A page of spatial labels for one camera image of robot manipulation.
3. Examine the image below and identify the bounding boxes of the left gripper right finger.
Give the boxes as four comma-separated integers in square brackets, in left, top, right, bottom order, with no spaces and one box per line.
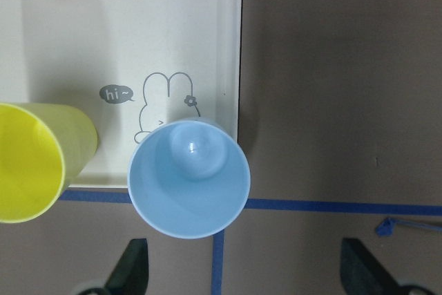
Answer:
[340,238,401,294]

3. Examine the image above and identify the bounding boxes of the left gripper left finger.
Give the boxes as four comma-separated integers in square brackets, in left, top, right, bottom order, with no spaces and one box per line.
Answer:
[104,238,149,294]

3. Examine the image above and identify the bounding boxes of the light blue plastic cup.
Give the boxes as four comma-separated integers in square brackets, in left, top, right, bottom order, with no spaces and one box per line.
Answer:
[127,117,251,239]

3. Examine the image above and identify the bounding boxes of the yellow plastic cup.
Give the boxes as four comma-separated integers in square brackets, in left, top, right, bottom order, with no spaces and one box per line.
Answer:
[1,103,98,223]

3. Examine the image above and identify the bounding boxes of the cream rabbit tray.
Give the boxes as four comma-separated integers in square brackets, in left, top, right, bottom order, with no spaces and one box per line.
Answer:
[1,0,242,188]

